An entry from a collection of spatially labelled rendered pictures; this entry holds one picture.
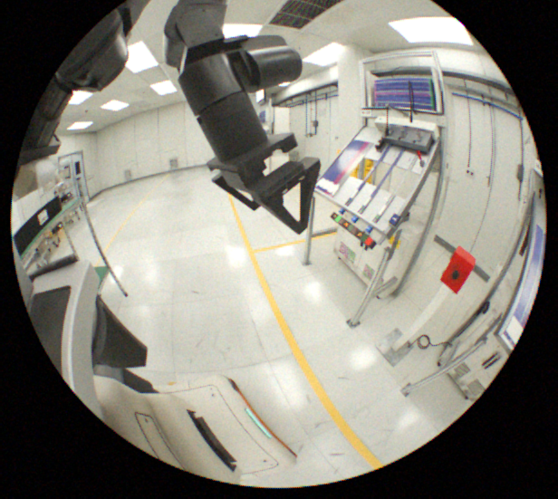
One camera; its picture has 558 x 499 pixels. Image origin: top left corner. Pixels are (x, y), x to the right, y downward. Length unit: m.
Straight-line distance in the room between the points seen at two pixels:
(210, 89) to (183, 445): 0.43
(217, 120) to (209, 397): 0.86
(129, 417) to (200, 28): 0.40
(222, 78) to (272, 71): 0.05
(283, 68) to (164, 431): 0.49
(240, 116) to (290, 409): 1.12
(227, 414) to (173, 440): 0.53
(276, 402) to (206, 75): 1.15
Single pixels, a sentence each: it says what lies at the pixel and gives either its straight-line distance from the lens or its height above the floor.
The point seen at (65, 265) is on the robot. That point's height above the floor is 1.04.
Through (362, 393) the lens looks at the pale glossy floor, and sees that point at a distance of 1.18.
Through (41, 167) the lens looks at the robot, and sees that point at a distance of 0.27.
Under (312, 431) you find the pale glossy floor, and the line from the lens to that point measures 1.11.
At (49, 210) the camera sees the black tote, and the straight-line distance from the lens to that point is 1.44.
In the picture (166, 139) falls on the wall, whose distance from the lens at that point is 7.99.
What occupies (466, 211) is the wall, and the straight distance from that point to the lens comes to 2.66.
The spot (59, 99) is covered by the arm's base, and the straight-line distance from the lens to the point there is 0.26.
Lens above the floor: 1.09
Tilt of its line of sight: 27 degrees down
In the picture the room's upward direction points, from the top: straight up
